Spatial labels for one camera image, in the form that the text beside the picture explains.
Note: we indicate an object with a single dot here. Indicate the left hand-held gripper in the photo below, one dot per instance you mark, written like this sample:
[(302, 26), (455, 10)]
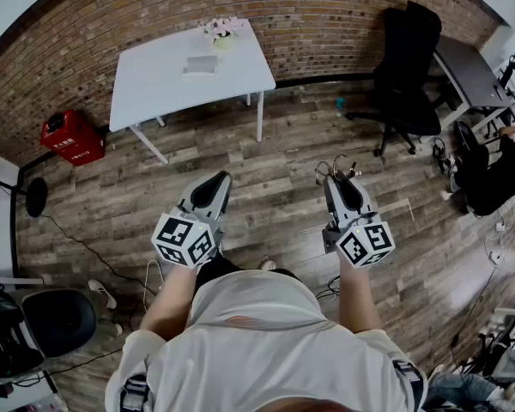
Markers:
[(206, 195)]

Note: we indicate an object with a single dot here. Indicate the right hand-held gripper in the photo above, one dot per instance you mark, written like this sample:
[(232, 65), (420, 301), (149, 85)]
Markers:
[(352, 195)]

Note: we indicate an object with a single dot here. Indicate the glasses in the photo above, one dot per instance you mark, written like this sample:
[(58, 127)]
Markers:
[(199, 69)]

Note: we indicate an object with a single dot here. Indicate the person's right forearm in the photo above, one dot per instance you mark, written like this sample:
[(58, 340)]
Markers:
[(358, 298)]

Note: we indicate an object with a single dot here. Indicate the person's left forearm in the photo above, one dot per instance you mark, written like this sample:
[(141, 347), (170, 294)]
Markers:
[(171, 298)]

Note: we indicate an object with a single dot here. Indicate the small teal floor item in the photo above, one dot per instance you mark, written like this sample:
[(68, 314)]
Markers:
[(340, 106)]

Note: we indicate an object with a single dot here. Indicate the person's black trousers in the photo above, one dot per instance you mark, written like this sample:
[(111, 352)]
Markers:
[(214, 270)]

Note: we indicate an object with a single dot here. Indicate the person's shoe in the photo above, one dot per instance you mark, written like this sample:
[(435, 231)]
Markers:
[(268, 265)]

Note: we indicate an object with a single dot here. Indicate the black office chair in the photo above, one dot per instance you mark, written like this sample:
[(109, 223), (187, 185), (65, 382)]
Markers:
[(405, 80)]

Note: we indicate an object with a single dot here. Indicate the white table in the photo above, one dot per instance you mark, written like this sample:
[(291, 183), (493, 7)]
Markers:
[(163, 84)]

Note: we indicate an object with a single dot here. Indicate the red box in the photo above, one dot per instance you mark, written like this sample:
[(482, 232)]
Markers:
[(75, 140)]

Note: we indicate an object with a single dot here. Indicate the person's white shirt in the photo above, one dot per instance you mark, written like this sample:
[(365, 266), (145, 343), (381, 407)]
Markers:
[(262, 350)]

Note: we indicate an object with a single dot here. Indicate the pink flower bouquet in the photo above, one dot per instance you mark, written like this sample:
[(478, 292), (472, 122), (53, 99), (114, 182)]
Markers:
[(219, 30)]

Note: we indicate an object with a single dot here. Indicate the black standing fan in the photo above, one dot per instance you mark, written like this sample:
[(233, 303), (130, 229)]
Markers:
[(38, 196)]

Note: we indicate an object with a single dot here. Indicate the grey desk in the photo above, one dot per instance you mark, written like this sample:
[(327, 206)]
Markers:
[(468, 71)]

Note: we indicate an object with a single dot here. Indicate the white power adapter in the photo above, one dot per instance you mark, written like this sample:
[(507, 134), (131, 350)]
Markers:
[(501, 228), (495, 258)]

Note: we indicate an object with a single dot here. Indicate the white chair with black seat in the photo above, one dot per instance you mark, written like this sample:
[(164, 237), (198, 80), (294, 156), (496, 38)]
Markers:
[(60, 322)]

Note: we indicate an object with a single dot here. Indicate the white desk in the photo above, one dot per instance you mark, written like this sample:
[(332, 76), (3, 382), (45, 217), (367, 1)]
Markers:
[(498, 41)]

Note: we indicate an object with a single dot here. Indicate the black equipment pile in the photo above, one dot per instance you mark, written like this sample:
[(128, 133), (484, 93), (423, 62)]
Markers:
[(4, 341)]

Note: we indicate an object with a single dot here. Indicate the cluttered equipment rack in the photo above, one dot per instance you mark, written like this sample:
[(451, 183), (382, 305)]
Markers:
[(506, 359)]

